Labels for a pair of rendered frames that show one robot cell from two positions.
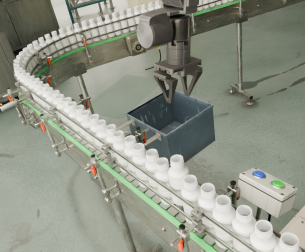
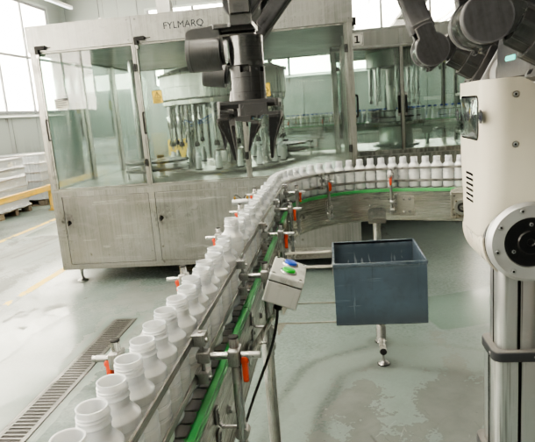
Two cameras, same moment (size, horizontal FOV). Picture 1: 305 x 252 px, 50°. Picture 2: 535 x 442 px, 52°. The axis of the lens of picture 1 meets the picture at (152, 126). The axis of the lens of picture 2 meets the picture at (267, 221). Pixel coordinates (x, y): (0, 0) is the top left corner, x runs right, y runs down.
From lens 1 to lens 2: 1.16 m
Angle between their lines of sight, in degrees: 44
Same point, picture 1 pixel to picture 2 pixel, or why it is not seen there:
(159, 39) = (209, 78)
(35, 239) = not seen: hidden behind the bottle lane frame
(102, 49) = (415, 198)
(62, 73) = (350, 212)
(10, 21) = not seen: hidden behind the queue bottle
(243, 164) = not seen: outside the picture
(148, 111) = (368, 255)
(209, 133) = (415, 304)
